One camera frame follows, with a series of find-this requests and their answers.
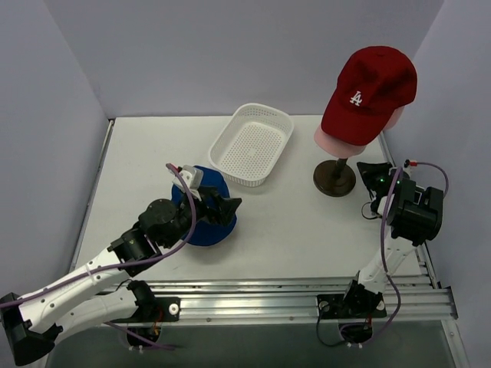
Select blue bucket hat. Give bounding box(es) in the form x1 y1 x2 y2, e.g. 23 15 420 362
171 165 237 247

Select white perforated plastic basket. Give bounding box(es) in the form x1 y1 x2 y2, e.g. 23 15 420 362
208 103 295 188

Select pink LA baseball cap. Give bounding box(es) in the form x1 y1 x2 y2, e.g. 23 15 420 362
314 107 404 159

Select red LA baseball cap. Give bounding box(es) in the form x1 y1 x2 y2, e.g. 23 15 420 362
321 46 417 146

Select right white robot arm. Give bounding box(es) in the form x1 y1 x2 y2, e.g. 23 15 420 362
340 160 449 317

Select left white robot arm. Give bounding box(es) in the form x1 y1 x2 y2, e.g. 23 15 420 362
1 186 242 366

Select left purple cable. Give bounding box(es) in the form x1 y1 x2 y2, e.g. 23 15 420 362
0 163 199 307

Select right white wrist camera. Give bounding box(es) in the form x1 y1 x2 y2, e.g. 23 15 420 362
399 159 418 180

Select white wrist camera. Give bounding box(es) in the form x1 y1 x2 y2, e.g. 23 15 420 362
166 163 203 201
399 159 418 180

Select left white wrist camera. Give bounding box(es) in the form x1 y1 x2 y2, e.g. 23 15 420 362
166 163 203 201

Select aluminium mounting rail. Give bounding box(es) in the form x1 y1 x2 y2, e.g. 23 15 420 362
148 274 457 326

